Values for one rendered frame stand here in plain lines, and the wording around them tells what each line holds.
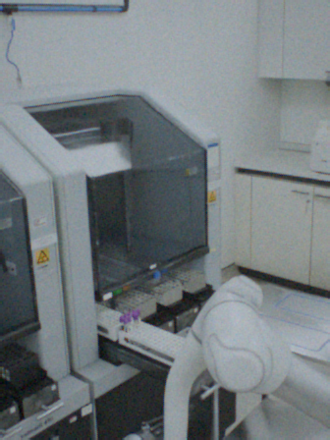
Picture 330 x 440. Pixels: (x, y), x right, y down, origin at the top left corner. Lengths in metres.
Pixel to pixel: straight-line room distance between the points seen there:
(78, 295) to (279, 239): 2.62
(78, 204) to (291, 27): 2.88
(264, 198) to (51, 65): 1.95
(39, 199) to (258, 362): 0.93
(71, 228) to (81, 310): 0.30
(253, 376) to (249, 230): 3.41
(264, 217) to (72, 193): 2.71
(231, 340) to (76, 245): 0.90
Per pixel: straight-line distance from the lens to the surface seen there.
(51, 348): 2.04
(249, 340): 1.22
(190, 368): 1.48
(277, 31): 4.58
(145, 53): 3.73
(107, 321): 2.19
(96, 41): 3.46
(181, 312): 2.34
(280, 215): 4.40
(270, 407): 2.76
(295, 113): 4.93
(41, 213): 1.87
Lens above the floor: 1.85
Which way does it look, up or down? 18 degrees down
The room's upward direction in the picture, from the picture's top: 2 degrees counter-clockwise
